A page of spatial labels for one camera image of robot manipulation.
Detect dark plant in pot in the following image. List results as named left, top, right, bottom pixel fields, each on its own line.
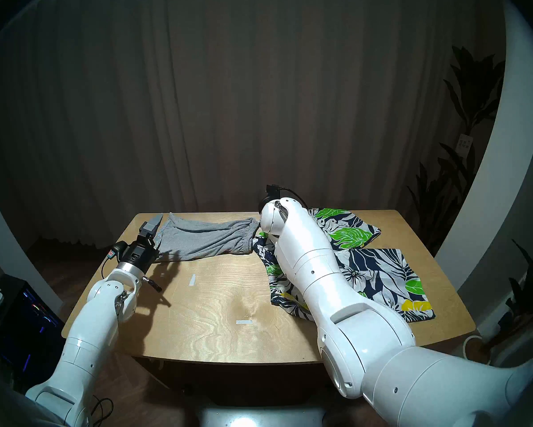
left=485, top=239, right=533, bottom=355

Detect grey shorts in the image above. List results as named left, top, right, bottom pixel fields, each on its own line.
left=153, top=213, right=260, bottom=263

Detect white robot torso base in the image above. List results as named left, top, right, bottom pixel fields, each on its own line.
left=195, top=406, right=327, bottom=427

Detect floral print shorts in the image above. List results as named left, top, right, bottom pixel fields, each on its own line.
left=252, top=207, right=436, bottom=323

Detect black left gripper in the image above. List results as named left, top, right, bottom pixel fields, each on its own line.
left=115, top=213, right=164, bottom=274

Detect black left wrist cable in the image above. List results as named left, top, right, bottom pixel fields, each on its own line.
left=101, top=247, right=163, bottom=294

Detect black floor cable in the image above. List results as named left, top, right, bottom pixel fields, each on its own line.
left=91, top=397, right=114, bottom=427

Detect tall dark leafy plant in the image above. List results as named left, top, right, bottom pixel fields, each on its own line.
left=407, top=46, right=506, bottom=254

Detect white cylindrical plant pot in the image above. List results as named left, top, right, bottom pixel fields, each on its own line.
left=462, top=335, right=492, bottom=364

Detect black computer tower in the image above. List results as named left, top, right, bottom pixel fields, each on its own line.
left=0, top=274, right=76, bottom=393

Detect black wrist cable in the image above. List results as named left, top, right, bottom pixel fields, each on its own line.
left=101, top=247, right=163, bottom=294
left=265, top=185, right=310, bottom=209

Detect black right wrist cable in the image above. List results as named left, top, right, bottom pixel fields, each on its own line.
left=265, top=185, right=310, bottom=209

